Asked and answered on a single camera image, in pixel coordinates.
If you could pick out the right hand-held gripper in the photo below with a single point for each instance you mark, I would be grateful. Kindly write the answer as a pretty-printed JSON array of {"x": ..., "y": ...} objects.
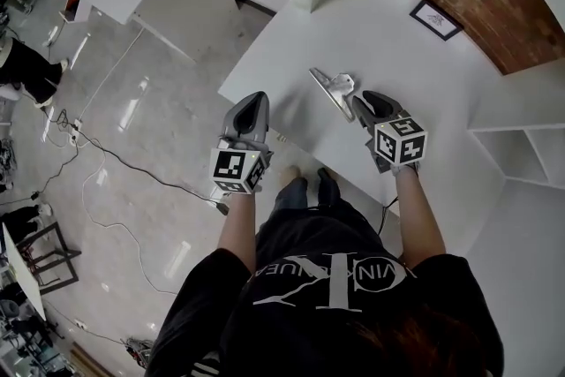
[{"x": 399, "y": 141}]

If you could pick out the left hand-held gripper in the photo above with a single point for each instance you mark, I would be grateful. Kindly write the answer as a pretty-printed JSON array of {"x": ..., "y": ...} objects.
[{"x": 240, "y": 137}]

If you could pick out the silver metal clip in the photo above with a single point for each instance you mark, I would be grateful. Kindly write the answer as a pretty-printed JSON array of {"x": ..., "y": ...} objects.
[{"x": 337, "y": 87}]

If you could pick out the person's right forearm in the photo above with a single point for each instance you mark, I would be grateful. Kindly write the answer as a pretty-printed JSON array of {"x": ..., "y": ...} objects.
[{"x": 417, "y": 212}]

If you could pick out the person's left forearm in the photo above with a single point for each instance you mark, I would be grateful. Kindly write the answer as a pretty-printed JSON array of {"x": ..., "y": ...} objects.
[{"x": 236, "y": 225}]

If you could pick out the black power adapter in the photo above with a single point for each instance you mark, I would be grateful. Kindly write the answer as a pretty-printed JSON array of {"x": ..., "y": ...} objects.
[{"x": 222, "y": 206}]

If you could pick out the person's left leg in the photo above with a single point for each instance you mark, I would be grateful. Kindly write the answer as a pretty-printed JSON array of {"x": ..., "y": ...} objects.
[{"x": 292, "y": 194}]

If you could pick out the person's leg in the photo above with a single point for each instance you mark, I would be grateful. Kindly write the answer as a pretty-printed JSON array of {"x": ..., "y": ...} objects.
[
  {"x": 329, "y": 192},
  {"x": 292, "y": 194}
]

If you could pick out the person's right leg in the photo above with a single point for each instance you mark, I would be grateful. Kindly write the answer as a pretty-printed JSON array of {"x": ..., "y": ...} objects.
[{"x": 329, "y": 192}]

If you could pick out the white shelf unit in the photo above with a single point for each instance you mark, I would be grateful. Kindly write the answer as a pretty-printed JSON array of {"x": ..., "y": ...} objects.
[{"x": 521, "y": 154}]

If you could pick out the black framed picture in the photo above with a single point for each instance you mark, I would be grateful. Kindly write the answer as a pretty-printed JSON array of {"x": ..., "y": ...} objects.
[{"x": 434, "y": 20}]

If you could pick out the white power strip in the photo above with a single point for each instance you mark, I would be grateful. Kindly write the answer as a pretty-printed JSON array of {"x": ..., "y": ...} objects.
[{"x": 77, "y": 132}]

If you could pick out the person's black printed t-shirt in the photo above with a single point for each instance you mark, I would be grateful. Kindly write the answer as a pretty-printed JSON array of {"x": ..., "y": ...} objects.
[{"x": 326, "y": 313}]

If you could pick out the white table with black legs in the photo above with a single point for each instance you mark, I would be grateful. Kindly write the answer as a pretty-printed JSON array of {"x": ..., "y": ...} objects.
[{"x": 24, "y": 273}]

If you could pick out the black metal frame stand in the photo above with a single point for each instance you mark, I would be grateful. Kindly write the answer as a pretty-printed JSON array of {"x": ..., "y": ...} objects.
[{"x": 53, "y": 256}]

